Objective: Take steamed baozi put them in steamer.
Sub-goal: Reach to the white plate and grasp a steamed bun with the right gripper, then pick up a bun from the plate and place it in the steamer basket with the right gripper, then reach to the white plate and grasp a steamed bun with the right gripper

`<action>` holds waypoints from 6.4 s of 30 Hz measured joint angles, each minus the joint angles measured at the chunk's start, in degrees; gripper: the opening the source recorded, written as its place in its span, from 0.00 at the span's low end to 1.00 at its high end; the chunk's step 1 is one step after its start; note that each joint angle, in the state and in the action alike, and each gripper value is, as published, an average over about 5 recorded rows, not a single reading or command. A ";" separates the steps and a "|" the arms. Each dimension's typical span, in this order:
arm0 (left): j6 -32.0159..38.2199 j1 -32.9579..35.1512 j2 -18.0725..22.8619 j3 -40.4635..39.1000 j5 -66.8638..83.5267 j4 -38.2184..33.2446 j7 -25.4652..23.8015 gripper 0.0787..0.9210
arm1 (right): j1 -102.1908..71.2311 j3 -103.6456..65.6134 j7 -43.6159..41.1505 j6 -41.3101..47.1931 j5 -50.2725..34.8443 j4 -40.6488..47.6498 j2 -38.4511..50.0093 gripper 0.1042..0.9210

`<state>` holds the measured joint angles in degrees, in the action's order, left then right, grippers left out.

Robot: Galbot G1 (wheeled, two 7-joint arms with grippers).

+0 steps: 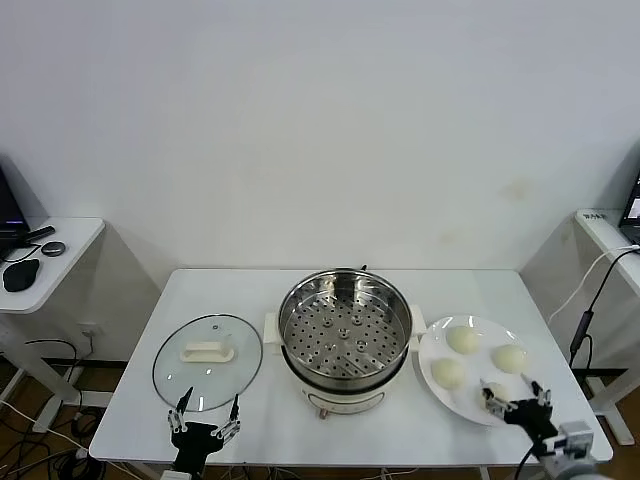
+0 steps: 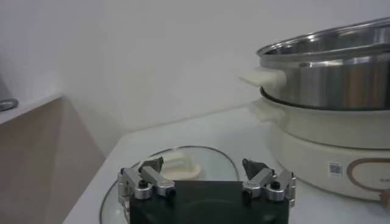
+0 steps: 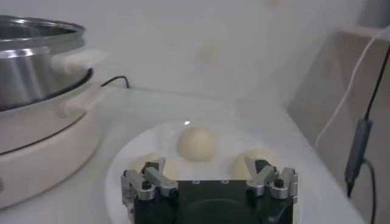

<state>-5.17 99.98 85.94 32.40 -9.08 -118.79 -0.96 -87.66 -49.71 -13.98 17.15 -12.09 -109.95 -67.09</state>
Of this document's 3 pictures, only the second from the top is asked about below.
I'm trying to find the cream electric cooker base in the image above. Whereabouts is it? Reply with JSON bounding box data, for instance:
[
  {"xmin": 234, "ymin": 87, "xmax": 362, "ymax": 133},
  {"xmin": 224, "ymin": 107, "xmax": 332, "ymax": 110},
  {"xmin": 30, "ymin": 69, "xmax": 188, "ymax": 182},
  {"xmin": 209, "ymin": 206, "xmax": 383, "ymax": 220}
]
[{"xmin": 248, "ymin": 88, "xmax": 390, "ymax": 209}]

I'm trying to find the glass lid with cream handle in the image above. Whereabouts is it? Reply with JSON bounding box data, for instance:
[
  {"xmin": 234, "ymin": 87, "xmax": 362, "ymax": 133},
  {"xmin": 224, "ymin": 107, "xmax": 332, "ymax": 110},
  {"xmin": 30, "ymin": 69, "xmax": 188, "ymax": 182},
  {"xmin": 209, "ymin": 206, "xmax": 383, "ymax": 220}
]
[{"xmin": 99, "ymin": 145, "xmax": 240, "ymax": 224}]

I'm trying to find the stainless steel steamer basket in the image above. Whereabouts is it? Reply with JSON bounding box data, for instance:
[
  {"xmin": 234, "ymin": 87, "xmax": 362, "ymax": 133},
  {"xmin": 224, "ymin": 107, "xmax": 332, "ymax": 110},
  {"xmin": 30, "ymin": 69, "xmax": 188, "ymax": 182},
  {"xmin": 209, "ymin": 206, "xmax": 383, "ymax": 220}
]
[{"xmin": 239, "ymin": 16, "xmax": 390, "ymax": 111}]

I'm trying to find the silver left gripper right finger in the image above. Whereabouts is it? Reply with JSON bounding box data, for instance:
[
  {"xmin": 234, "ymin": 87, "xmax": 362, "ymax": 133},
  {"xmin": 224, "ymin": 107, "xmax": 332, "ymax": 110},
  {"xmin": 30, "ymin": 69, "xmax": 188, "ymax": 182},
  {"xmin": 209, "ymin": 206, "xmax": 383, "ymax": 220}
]
[{"xmin": 241, "ymin": 158, "xmax": 297, "ymax": 208}]

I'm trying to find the round grey disc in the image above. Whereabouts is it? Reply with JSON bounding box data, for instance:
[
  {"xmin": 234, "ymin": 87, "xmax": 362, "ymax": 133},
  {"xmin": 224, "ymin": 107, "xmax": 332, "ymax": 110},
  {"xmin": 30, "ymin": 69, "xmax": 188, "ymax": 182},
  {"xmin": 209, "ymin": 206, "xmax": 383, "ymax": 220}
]
[{"xmin": 0, "ymin": 97, "xmax": 20, "ymax": 112}]

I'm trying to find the white side desk with mouse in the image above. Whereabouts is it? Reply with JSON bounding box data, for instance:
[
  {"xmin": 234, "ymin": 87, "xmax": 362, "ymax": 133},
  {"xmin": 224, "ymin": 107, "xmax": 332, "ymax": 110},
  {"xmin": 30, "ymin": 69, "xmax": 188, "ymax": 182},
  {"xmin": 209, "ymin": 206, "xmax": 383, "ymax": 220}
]
[{"xmin": 0, "ymin": 93, "xmax": 65, "ymax": 125}]

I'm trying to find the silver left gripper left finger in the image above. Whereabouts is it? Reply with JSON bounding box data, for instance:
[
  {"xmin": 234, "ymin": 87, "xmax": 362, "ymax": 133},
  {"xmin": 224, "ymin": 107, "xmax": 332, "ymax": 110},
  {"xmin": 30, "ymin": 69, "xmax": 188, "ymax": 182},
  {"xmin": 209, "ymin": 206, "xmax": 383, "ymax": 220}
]
[{"xmin": 117, "ymin": 156, "xmax": 177, "ymax": 223}]

